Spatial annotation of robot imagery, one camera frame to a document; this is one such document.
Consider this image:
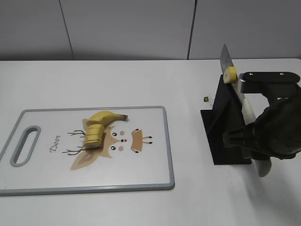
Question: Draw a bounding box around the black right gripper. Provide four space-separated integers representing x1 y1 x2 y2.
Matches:
223 85 301 160

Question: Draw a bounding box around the white handled kitchen knife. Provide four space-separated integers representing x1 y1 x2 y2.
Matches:
220 44 271 178

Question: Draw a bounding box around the banana slice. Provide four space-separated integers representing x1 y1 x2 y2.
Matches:
223 66 237 84

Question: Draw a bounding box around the yellow banana stem half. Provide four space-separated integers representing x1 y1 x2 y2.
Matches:
86 111 128 127

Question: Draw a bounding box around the black knife stand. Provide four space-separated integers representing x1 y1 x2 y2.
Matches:
200 75 252 165

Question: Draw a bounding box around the white deer cutting board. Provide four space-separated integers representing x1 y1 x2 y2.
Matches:
0 106 174 196

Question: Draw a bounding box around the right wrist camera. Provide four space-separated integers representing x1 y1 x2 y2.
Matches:
238 72 301 93

